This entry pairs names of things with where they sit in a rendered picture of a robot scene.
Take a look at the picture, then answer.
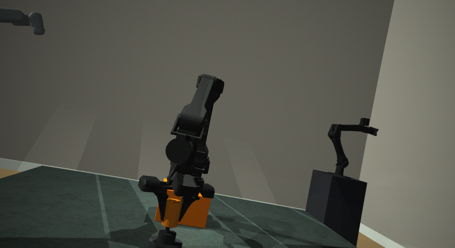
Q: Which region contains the orange knob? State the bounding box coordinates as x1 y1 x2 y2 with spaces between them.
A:
161 199 182 228

